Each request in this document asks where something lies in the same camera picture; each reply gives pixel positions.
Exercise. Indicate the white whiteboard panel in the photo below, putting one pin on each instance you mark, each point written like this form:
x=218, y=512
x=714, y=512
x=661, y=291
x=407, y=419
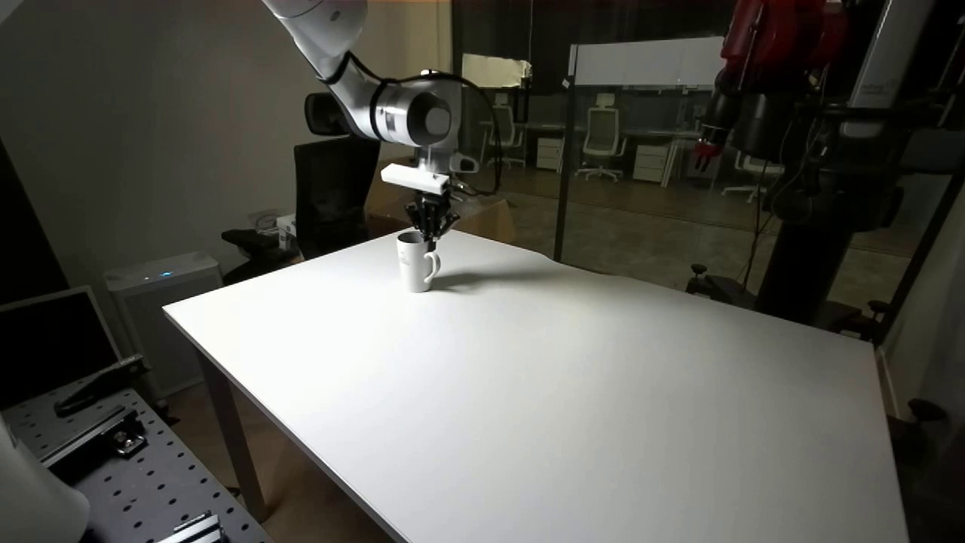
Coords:
x=645, y=61

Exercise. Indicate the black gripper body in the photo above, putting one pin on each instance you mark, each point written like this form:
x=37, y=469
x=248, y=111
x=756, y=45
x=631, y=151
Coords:
x=429, y=210

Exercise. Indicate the white drawer cabinet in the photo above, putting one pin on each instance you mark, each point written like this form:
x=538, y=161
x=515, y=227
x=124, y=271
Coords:
x=657, y=161

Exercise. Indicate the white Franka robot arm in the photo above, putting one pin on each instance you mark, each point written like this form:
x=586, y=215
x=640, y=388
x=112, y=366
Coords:
x=396, y=107

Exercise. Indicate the grey computer tower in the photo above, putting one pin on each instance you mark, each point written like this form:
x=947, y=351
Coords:
x=162, y=313

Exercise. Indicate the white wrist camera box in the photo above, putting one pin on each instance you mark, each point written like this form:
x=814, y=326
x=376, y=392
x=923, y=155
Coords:
x=415, y=180

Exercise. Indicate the white table leg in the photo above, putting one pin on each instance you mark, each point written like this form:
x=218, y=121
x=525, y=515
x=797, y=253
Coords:
x=236, y=443

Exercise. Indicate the black vertical partition post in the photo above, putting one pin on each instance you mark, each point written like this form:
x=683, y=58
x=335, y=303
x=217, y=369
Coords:
x=564, y=170

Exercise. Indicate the black office chair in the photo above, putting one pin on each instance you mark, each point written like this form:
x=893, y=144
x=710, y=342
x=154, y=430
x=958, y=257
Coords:
x=335, y=192

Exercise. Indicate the perforated metal breadboard table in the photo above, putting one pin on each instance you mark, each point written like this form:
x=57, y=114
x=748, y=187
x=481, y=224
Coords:
x=132, y=472

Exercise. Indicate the small white office chair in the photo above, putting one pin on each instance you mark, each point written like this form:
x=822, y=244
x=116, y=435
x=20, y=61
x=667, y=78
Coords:
x=601, y=140

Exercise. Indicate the white ceramic mug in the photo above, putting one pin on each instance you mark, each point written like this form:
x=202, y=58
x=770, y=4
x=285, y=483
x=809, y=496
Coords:
x=415, y=267

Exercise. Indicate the red and black Baxter robot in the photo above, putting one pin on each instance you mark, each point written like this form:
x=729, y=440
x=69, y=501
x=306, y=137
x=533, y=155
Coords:
x=804, y=151

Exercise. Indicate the white rounded device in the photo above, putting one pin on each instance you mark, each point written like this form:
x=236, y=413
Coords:
x=35, y=493

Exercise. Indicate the open grey laptop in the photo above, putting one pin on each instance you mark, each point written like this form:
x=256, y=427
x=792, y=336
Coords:
x=57, y=342

